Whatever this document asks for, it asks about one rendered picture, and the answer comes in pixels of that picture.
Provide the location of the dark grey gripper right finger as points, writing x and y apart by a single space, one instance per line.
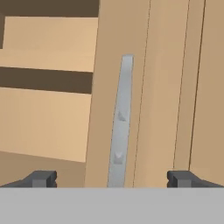
182 178

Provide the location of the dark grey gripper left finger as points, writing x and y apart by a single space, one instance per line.
40 178

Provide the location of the light wood cabinet shelves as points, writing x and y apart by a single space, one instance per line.
43 87

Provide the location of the light wood cabinet side panel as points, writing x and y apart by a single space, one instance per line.
201 87

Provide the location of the light wood cabinet door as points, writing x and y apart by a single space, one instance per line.
116 87

